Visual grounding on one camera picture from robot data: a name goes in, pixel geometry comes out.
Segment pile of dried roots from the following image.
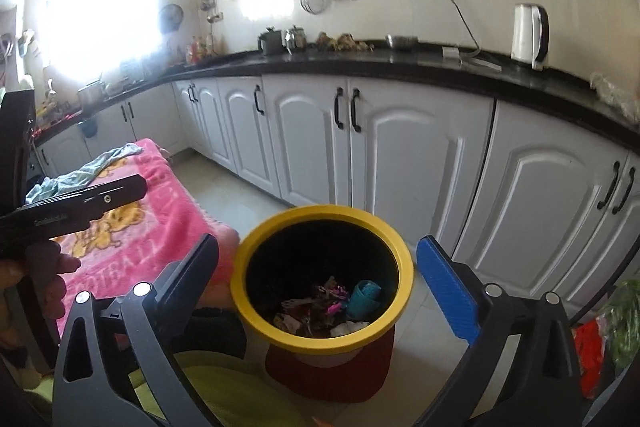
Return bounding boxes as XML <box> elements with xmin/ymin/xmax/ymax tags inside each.
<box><xmin>315</xmin><ymin>32</ymin><xmax>377</xmax><ymax>54</ymax></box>

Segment small steel tray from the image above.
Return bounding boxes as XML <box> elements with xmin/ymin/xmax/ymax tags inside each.
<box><xmin>442</xmin><ymin>46</ymin><xmax>502</xmax><ymax>71</ymax></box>

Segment steel stockpot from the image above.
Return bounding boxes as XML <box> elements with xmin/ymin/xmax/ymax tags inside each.
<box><xmin>77</xmin><ymin>81</ymin><xmax>106</xmax><ymax>108</ymax></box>

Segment black kitchen countertop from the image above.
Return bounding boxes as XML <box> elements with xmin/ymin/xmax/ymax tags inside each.
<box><xmin>32</xmin><ymin>41</ymin><xmax>640</xmax><ymax>148</ymax></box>

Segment person's yellow-green clothing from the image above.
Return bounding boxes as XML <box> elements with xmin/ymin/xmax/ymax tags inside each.
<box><xmin>127</xmin><ymin>346</ymin><xmax>313</xmax><ymax>427</ymax></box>

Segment yellow-rimmed black trash bin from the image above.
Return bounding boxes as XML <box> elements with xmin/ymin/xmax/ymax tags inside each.
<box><xmin>230</xmin><ymin>205</ymin><xmax>416</xmax><ymax>370</ymax></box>

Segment teal cloth piece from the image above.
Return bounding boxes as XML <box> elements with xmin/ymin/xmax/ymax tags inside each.
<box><xmin>350</xmin><ymin>279</ymin><xmax>385</xmax><ymax>319</ymax></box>

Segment group of condiment bottles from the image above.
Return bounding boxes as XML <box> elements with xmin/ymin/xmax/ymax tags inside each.
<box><xmin>185</xmin><ymin>33</ymin><xmax>219</xmax><ymax>64</ymax></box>

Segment white electric kettle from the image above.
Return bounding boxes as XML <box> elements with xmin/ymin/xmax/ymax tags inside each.
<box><xmin>510</xmin><ymin>3</ymin><xmax>550</xmax><ymax>72</ymax></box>

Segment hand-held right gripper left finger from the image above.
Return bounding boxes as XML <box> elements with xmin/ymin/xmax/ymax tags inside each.
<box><xmin>52</xmin><ymin>233</ymin><xmax>222</xmax><ymax>427</ymax></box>

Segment pink printed blanket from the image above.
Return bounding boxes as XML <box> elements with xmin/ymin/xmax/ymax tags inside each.
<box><xmin>30</xmin><ymin>138</ymin><xmax>242</xmax><ymax>324</ymax></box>

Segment clear plastic bag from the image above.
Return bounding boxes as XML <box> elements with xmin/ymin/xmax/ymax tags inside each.
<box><xmin>589</xmin><ymin>71</ymin><xmax>640</xmax><ymax>118</ymax></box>

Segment white base cabinets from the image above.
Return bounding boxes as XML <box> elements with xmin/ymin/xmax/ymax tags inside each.
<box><xmin>35</xmin><ymin>74</ymin><xmax>640</xmax><ymax>308</ymax></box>

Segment dark lidded pot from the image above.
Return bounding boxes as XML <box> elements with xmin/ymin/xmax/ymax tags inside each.
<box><xmin>258</xmin><ymin>26</ymin><xmax>286</xmax><ymax>56</ymax></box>

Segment power cable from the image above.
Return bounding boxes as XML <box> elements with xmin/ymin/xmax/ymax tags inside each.
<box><xmin>434</xmin><ymin>0</ymin><xmax>484</xmax><ymax>58</ymax></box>

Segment light blue cloth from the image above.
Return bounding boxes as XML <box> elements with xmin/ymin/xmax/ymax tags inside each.
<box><xmin>25</xmin><ymin>144</ymin><xmax>147</xmax><ymax>204</ymax></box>

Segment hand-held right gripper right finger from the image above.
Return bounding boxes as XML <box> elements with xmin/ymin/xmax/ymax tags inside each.
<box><xmin>415</xmin><ymin>235</ymin><xmax>583</xmax><ymax>427</ymax></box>

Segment red plastic bag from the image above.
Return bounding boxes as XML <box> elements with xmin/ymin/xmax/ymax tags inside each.
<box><xmin>571</xmin><ymin>321</ymin><xmax>609</xmax><ymax>401</ymax></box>

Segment person's left hand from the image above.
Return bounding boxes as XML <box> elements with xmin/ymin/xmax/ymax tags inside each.
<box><xmin>0</xmin><ymin>239</ymin><xmax>82</xmax><ymax>320</ymax></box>

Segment purple foil wrapper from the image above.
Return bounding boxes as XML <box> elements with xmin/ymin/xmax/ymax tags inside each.
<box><xmin>311</xmin><ymin>276</ymin><xmax>352</xmax><ymax>314</ymax></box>

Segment bag of green vegetables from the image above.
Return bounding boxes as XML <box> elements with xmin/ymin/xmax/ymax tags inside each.
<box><xmin>599</xmin><ymin>278</ymin><xmax>640</xmax><ymax>369</ymax></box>

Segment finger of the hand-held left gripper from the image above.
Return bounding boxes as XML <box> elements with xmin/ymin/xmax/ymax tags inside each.
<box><xmin>75</xmin><ymin>173</ymin><xmax>149</xmax><ymax>226</ymax></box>

